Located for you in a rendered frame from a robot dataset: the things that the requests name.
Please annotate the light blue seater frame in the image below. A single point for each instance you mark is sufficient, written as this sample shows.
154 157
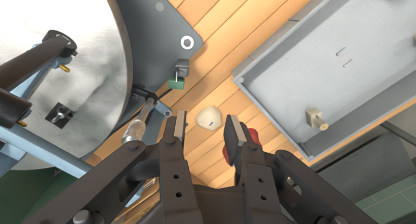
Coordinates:
39 146

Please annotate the green block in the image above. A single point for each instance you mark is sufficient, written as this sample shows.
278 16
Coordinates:
176 83

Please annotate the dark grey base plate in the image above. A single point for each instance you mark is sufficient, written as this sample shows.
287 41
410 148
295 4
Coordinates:
156 29

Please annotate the red object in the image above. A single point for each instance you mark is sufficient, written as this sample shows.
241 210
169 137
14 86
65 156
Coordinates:
253 138

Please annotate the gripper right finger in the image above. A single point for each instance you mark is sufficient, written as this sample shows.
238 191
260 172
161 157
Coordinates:
260 185

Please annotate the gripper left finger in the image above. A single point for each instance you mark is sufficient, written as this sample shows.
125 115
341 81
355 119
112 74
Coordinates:
172 172

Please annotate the black nest with silver pin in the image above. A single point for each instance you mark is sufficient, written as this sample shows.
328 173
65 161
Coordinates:
60 116

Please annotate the brass pin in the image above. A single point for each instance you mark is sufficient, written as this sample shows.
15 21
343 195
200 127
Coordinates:
65 68
22 123

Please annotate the silver round fixture plate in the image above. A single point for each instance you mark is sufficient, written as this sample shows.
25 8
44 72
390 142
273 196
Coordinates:
81 39

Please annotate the dark roller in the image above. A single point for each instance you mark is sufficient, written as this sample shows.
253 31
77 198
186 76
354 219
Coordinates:
13 108

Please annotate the silver knurled lever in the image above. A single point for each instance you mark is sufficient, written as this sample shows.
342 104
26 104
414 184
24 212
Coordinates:
135 131

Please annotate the grey tray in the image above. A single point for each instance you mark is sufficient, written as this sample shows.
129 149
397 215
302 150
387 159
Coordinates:
325 65

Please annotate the cream crumpled lump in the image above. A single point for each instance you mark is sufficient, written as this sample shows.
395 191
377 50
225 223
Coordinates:
208 117

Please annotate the grey switch box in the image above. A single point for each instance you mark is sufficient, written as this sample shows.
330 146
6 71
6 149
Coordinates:
182 67

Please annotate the light blue lever bracket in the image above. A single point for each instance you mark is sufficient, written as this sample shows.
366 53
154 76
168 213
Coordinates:
155 123

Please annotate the beige peg block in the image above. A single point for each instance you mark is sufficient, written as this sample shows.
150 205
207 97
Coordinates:
314 117

